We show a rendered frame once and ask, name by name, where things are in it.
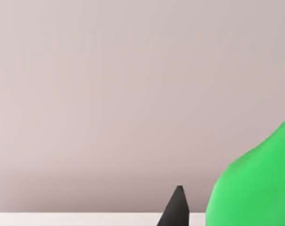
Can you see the green bottle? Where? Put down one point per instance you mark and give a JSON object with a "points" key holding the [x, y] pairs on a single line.
{"points": [[253, 186]]}

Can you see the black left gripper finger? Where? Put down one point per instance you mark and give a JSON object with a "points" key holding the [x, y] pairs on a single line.
{"points": [[176, 209]]}

